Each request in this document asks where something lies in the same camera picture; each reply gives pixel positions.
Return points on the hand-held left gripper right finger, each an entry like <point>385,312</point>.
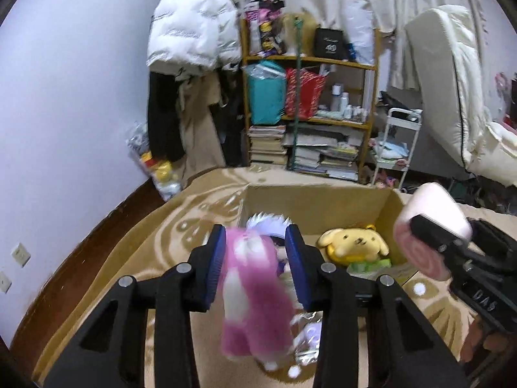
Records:
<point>299,270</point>

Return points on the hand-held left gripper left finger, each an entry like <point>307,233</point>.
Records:
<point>214,266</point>

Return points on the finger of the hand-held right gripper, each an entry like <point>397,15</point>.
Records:
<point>436,232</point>

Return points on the pink roll plush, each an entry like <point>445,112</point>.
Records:
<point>428,206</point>

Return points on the white-haired plush doll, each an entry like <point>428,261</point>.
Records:
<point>266,226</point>

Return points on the pink plush toy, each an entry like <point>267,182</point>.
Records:
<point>250,311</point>

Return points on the yellow dog plush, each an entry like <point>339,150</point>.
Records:
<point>355,244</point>

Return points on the printed cardboard box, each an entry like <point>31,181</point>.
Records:
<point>323,210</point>

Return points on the green tissue pack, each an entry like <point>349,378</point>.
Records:
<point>369,266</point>

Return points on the person's right hand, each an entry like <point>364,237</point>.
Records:
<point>472,339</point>

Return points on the beige patterned blanket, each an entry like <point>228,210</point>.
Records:
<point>161,242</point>

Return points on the clear bag of toys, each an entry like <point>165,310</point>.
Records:
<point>161,169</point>

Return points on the white trolley cart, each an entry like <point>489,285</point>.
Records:
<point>398,113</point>

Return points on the pile of books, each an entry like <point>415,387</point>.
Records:
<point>266,145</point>

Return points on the beige hanging trousers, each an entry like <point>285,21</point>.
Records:
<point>202,137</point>

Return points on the dark hanging clothes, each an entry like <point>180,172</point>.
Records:
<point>234,121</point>

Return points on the black hanging coat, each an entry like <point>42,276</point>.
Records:
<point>161,121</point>

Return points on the group of small bottles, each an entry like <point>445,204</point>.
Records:
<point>343,103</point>

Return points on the cream mattress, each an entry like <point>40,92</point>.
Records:
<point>444,68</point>

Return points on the teal bag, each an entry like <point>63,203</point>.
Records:
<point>264,97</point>

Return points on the red bag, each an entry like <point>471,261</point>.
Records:
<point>303,93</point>

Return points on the green pole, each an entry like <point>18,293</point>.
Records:
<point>298,89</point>

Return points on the white plastic bag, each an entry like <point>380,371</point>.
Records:
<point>361,36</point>

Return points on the yellow wooden shelf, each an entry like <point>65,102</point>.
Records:
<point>307,60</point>

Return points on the black box with white print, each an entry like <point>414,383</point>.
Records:
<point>331,44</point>

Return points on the blonde wig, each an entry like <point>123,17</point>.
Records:
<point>309,36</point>

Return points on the white puffer jacket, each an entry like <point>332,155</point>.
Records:
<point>190,28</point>

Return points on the patterned purple bag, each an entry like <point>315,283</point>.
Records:
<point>266,32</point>

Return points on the white wall socket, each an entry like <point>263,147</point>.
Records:
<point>20,254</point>
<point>5,283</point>

